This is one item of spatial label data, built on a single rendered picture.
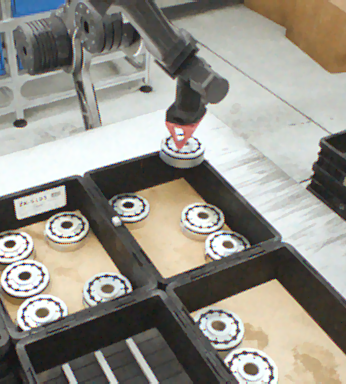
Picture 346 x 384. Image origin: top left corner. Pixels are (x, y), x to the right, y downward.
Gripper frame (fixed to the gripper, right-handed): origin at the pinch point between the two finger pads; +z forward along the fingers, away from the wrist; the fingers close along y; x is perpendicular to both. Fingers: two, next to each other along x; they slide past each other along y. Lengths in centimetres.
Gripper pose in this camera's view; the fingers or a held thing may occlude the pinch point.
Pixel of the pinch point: (183, 140)
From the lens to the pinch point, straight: 132.5
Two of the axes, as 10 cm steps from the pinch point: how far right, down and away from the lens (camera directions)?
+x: -8.9, -3.2, 3.2
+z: -0.2, 7.3, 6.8
